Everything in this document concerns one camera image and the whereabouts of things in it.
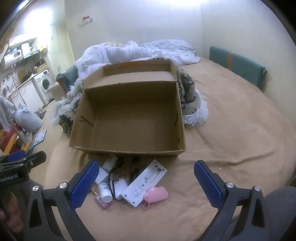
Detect fuzzy patterned blanket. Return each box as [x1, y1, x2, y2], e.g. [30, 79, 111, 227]
[50, 68, 208, 138]

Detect white remote control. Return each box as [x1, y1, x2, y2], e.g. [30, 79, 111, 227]
[120, 159, 167, 207]

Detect yellow wooden rack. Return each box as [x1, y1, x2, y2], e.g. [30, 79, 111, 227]
[0, 127, 31, 156]

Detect teal cushion with orange stripe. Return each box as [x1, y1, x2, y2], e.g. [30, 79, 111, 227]
[209, 45, 268, 90]

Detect white water heater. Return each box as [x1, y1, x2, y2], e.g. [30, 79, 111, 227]
[0, 49, 24, 71]

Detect grey stuffed bag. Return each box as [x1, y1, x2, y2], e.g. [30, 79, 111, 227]
[14, 103, 43, 133]

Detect person's grey pants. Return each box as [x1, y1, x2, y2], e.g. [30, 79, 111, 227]
[14, 178, 296, 241]

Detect teal chair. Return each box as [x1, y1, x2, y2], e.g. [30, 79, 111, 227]
[56, 65, 78, 93]

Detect cardboard box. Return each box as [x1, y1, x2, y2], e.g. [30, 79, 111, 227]
[34, 60, 48, 74]
[69, 59, 186, 156]

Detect white duvet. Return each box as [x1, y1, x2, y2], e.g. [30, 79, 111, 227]
[75, 40, 201, 77]

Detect cardboard box on counter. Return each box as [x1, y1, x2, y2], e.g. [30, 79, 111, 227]
[34, 60, 48, 74]

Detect small pink perfume bottle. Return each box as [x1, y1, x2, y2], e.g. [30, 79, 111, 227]
[92, 189, 111, 210]

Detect beige bed sheet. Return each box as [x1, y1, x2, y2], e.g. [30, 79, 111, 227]
[44, 57, 296, 241]

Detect white washing machine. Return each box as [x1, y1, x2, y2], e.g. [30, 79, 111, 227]
[32, 69, 52, 104]

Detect white rounded bottle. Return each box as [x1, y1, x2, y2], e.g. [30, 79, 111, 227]
[113, 177, 129, 200]

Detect pink cloud-shaped case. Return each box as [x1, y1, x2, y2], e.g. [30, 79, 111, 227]
[142, 186, 168, 210]

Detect brown patterned hair clip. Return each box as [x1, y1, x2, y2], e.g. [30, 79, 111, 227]
[111, 166, 133, 182]

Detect white squeeze tube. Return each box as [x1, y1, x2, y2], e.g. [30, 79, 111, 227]
[95, 155, 118, 186]

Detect small beige side table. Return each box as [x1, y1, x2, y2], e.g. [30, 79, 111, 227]
[47, 83, 65, 101]

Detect black hair tie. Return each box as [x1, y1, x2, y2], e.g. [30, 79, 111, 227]
[107, 162, 139, 198]

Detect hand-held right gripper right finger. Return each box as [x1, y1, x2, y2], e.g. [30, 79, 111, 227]
[194, 159, 273, 241]

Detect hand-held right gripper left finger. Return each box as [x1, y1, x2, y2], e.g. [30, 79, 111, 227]
[23, 159, 100, 241]

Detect white pill bottle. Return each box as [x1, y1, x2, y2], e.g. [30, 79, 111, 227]
[98, 182, 113, 202]

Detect white kitchen cabinet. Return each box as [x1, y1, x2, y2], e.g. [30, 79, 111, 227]
[8, 80, 45, 112]

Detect person's left hand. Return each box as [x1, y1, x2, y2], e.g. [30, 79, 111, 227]
[0, 193, 25, 234]

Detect white hanging cloth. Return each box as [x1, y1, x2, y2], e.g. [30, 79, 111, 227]
[0, 96, 17, 131]

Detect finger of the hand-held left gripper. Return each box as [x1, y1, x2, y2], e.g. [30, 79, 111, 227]
[0, 151, 47, 171]
[4, 150, 26, 163]

